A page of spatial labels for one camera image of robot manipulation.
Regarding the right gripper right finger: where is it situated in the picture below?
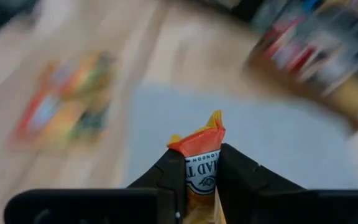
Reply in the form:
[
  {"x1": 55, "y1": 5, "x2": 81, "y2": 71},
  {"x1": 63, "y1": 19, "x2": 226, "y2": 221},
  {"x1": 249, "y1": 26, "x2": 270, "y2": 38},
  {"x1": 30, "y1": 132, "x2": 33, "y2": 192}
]
[{"x1": 215, "y1": 142, "x2": 358, "y2": 224}]

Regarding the grey woven placemat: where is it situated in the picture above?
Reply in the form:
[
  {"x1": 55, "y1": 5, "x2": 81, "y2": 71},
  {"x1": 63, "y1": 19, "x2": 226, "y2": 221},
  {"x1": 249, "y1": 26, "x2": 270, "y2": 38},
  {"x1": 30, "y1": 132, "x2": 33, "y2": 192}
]
[{"x1": 121, "y1": 81, "x2": 358, "y2": 191}]

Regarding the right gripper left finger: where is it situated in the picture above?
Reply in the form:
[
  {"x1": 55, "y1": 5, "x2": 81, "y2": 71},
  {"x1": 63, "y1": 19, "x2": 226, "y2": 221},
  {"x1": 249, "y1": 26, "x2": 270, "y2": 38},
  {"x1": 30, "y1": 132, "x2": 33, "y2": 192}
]
[{"x1": 4, "y1": 148, "x2": 188, "y2": 224}]

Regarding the wooden compartment tea box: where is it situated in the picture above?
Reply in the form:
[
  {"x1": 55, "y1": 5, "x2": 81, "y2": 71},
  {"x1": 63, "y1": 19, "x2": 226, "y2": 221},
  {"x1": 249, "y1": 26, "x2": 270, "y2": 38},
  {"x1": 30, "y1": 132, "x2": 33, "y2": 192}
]
[{"x1": 242, "y1": 0, "x2": 358, "y2": 138}]

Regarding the orange tea packet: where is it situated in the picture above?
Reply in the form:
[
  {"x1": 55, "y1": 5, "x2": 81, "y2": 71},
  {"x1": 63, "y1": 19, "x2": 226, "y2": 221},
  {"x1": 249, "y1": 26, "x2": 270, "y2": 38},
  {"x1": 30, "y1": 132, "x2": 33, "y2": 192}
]
[
  {"x1": 166, "y1": 109, "x2": 229, "y2": 224},
  {"x1": 9, "y1": 58, "x2": 83, "y2": 150},
  {"x1": 68, "y1": 51, "x2": 119, "y2": 144}
]

